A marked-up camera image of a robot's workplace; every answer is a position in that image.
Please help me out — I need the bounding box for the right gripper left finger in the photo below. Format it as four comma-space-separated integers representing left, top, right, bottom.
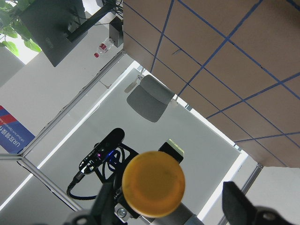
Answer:
63, 182, 117, 225

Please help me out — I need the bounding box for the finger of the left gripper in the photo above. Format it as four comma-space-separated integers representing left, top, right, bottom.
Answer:
158, 139, 184, 164

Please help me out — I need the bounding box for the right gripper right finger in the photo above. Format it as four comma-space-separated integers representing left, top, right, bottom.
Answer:
222, 181, 291, 225

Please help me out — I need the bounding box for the yellow push button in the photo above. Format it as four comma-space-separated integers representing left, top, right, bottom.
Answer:
121, 151, 186, 218

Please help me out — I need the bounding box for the grey office chair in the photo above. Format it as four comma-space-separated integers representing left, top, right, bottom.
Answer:
127, 75, 175, 123

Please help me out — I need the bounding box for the plastic water bottle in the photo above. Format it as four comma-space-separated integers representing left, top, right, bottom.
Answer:
94, 37, 114, 58

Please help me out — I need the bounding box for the black monitor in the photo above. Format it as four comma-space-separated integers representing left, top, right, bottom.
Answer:
19, 0, 116, 67

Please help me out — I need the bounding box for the black webcam on mount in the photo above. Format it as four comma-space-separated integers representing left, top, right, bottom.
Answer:
66, 128, 138, 201

